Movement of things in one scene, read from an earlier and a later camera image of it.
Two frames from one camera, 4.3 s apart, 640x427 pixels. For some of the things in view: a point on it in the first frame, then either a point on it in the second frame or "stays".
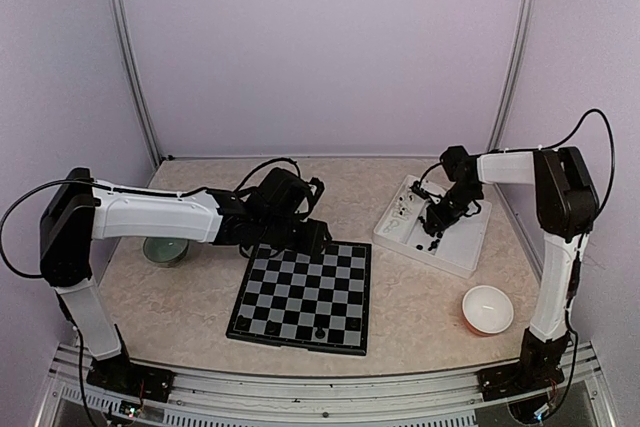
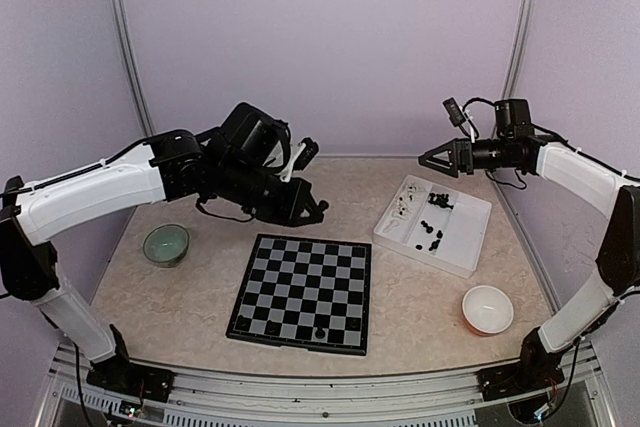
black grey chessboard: x=319 y=301 stays
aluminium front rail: x=421 y=400 stays
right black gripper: x=443 y=221 → x=460 y=147
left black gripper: x=313 y=243 → x=289 y=213
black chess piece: x=242 y=321 stays
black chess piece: x=272 y=328 stays
